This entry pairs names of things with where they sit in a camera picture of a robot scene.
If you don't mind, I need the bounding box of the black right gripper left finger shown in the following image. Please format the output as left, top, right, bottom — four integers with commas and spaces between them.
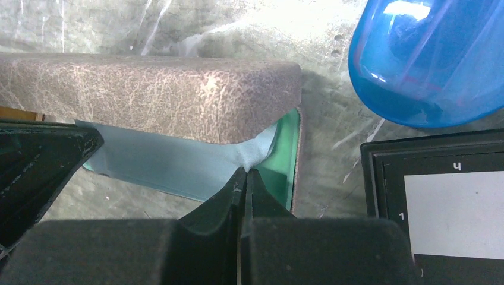
177, 168, 247, 284

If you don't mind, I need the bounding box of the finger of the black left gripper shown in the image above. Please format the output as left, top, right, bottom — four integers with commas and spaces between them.
1, 119, 104, 259

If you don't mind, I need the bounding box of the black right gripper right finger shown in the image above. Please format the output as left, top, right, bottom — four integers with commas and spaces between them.
240, 169, 294, 236

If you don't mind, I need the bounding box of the light blue cloth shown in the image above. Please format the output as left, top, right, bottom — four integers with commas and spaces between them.
75, 121, 277, 201

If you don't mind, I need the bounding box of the brown brick block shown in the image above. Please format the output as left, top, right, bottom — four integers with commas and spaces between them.
0, 52, 303, 215

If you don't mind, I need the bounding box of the blue glasses case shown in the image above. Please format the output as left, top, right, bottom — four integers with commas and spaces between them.
348, 1, 503, 128

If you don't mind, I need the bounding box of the black white chessboard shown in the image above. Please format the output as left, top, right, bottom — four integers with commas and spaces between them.
360, 129, 503, 284

